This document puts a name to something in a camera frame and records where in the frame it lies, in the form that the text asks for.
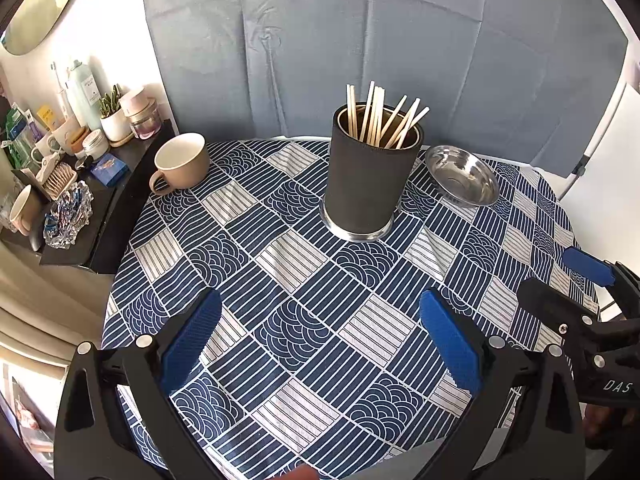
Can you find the black cylindrical utensil holder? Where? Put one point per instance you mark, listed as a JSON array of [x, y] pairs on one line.
[[367, 180]]

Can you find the clear glass jar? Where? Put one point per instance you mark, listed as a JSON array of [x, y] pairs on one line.
[[146, 122]]

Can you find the green packets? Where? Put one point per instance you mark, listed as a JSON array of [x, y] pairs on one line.
[[19, 135]]

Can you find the white round tin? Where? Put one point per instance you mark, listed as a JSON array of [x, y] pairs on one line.
[[95, 144]]

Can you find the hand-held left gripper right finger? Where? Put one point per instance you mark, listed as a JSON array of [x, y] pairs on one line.
[[450, 340]]

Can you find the white mug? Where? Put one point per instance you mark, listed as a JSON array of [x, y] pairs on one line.
[[44, 147]]

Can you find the white light stand panel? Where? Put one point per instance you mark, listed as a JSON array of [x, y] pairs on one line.
[[607, 150]]

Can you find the beige cup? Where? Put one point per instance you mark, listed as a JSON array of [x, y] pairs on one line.
[[24, 210]]

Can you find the succulent in white pot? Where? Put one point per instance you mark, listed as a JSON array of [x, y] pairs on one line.
[[116, 120]]

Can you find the person's right hand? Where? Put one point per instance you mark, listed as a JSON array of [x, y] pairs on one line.
[[605, 422]]

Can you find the blue white patterned tablecloth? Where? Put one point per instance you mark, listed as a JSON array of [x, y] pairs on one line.
[[280, 285]]

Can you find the pale green spray bottle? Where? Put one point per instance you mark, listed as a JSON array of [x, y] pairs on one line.
[[86, 97]]

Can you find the beige ceramic mug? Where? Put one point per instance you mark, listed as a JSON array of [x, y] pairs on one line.
[[182, 162]]

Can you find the white cup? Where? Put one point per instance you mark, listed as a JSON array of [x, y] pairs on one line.
[[65, 135]]

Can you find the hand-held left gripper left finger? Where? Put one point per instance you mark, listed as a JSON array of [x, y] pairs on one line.
[[192, 340]]

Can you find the oval wall mirror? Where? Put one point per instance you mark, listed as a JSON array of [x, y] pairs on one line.
[[42, 5]]

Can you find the yellow packet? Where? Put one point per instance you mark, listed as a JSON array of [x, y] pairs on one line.
[[46, 116]]

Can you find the small blue box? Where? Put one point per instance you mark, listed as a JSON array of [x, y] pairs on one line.
[[109, 167]]

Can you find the white electric toothbrush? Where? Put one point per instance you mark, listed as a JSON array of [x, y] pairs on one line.
[[61, 92]]

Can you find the black side shelf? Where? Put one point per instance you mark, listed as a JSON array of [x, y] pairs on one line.
[[107, 210]]

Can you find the blue-grey backdrop cloth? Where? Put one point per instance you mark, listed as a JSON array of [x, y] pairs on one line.
[[325, 45]]

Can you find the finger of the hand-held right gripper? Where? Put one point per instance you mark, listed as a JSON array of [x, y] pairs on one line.
[[550, 300], [587, 265]]

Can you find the person's left hand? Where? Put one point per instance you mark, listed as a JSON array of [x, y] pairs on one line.
[[300, 474]]

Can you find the stainless steel dish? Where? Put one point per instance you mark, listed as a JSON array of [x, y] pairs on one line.
[[465, 177]]

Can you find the group of wooden chopsticks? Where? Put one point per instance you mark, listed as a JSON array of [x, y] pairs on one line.
[[378, 115]]

